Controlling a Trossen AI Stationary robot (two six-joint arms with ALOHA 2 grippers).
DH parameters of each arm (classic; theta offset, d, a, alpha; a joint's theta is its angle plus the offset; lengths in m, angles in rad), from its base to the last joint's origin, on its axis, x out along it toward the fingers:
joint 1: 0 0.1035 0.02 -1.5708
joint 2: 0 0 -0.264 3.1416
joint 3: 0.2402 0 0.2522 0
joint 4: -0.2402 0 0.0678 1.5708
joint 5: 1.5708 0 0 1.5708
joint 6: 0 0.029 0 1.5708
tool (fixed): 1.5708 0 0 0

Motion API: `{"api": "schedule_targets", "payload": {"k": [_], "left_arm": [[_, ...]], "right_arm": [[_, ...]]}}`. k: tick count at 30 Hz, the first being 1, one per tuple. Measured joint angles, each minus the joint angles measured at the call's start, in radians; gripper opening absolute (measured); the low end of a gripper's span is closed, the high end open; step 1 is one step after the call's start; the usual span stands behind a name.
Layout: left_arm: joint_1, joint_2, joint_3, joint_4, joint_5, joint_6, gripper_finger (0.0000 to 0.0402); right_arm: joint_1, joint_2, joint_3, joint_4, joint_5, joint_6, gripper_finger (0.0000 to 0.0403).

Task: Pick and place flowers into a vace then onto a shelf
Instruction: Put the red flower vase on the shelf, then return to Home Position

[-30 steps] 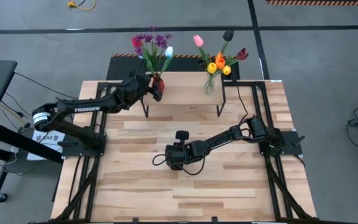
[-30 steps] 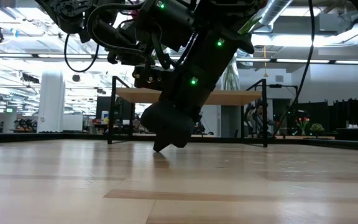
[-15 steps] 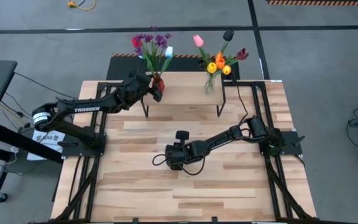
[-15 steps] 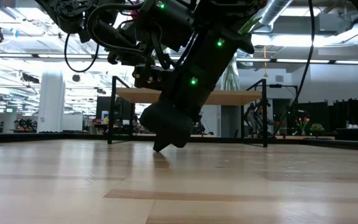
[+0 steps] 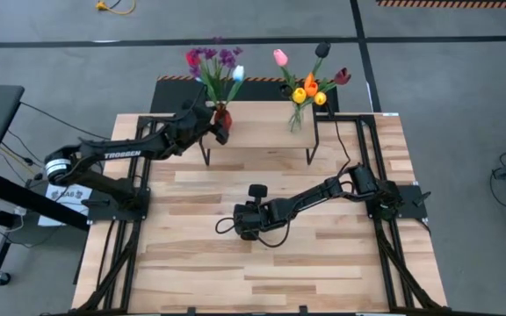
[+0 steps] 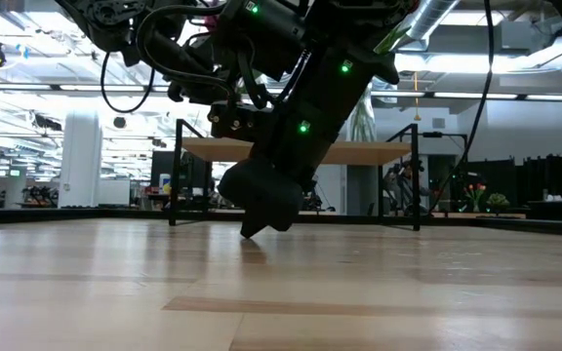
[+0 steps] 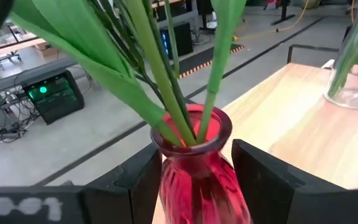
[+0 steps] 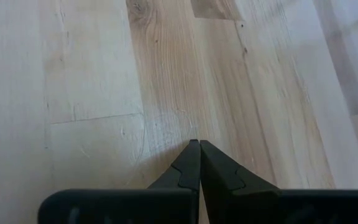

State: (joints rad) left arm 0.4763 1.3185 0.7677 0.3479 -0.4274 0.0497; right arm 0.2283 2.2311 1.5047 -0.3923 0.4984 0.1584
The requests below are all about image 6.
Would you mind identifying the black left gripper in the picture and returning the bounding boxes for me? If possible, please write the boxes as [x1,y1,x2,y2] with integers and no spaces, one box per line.
[207,0,419,240]

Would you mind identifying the wooden shelf with black legs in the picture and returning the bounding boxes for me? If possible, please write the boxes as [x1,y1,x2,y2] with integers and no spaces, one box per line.
[169,118,422,233]

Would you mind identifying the black computer monitor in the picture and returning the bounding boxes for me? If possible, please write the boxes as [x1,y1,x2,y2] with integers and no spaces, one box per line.
[150,149,181,189]

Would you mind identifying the long ceiling light strip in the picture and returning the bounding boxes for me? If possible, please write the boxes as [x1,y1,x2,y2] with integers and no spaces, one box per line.
[0,81,562,102]

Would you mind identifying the distant flower bouquet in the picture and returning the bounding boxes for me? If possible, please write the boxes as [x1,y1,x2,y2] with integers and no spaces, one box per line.
[463,182,488,214]

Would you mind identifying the green potted plant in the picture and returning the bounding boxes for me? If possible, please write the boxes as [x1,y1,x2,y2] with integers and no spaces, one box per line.
[485,192,511,211]

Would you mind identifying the white building pillar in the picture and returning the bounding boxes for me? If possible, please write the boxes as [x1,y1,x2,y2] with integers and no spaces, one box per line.
[58,110,104,210]

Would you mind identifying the black storage cabinets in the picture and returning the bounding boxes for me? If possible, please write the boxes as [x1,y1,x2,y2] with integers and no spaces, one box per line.
[459,154,562,205]

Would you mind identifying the silver ventilation duct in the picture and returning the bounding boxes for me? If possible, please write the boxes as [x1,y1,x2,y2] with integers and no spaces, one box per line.
[405,0,461,41]

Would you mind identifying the black hanging cable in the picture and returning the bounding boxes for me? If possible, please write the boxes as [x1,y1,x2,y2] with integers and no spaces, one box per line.
[426,0,496,214]
[99,51,156,115]

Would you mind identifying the black aluminium table frame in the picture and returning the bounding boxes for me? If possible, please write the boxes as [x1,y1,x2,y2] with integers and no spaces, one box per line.
[0,207,562,239]

